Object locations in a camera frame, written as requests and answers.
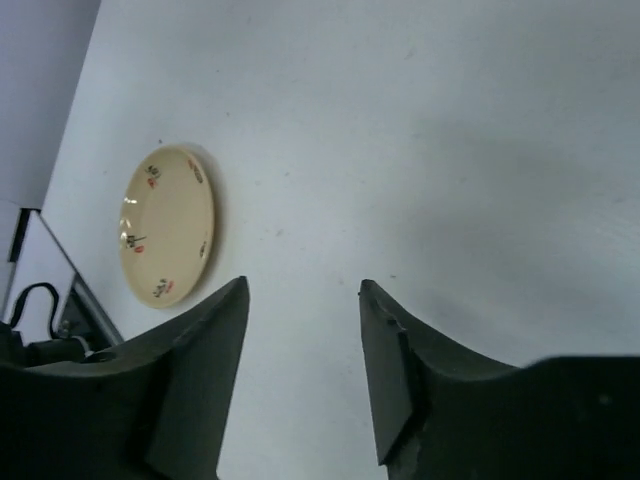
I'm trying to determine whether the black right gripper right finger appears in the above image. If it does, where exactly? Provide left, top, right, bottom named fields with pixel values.
left=359, top=280, right=639, bottom=479

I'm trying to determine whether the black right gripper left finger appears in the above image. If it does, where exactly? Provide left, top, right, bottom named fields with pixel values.
left=1, top=277, right=249, bottom=479

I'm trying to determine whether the white cardboard front panel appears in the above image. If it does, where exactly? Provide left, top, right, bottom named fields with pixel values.
left=1, top=208, right=76, bottom=323

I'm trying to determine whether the small cream floral plate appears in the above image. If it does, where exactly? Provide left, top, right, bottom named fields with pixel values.
left=118, top=145, right=215, bottom=309

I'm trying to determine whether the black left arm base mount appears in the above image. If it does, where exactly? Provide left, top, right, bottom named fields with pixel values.
left=1, top=282, right=110, bottom=368

